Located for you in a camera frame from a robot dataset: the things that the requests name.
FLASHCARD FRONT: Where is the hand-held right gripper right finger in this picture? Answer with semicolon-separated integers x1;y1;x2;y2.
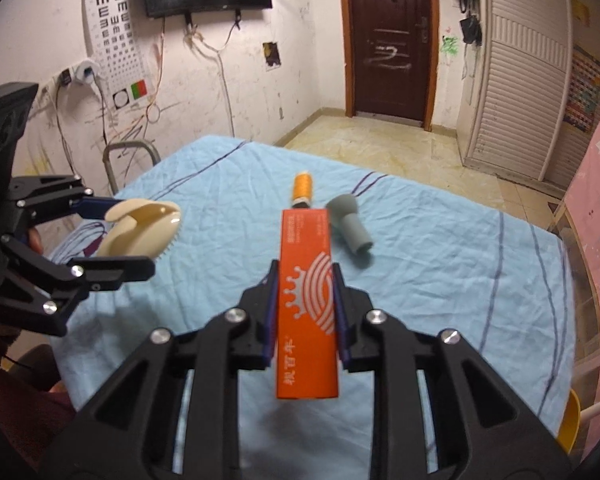
332;262;576;480

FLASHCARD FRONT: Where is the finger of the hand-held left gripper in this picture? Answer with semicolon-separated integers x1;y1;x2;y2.
0;232;157;337
7;174;126;241

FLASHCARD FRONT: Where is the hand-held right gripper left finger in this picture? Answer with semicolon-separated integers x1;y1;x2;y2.
37;260;281;480

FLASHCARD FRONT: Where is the orange cardboard box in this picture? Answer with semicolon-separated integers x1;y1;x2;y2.
275;208;341;401

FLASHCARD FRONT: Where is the cream plastic brush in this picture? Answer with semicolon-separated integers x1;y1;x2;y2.
96;199;184;261

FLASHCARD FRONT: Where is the yellow plastic basin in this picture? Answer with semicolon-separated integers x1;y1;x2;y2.
557;387;584;456

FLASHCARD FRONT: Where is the grey metal chair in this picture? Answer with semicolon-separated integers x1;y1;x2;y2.
102;139;161;196

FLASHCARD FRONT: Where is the light blue striped cloth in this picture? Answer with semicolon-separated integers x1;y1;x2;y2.
47;134;581;480

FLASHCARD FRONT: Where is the grey cylindrical plastic piece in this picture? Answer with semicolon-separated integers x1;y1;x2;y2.
326;194;376;257

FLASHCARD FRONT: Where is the orange thread spool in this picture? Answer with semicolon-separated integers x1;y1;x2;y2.
290;171;314;211

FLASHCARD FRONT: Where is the eye chart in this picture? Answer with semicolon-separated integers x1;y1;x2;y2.
82;0;154;111

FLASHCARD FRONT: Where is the person's maroon clothing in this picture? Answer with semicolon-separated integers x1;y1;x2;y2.
0;305;78;472

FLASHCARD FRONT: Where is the brown wooden door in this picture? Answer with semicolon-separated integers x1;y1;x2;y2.
337;0;441;134

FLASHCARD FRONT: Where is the white shutter wardrobe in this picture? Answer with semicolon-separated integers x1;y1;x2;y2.
455;0;600;197

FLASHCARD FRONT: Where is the small black bag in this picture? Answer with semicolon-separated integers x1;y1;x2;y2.
460;16;484;46

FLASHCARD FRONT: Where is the white wall device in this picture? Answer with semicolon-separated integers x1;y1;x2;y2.
74;60;104;87

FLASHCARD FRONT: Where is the white hanging cable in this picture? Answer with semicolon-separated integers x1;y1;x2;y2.
182;24;237;139

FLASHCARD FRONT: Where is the open wall box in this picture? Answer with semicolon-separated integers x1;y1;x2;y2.
262;41;281;72

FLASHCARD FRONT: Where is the colourful grid wall poster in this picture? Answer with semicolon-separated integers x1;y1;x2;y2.
562;45;600;134

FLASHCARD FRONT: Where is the yellow wall poster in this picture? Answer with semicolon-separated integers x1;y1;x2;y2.
572;0;592;29

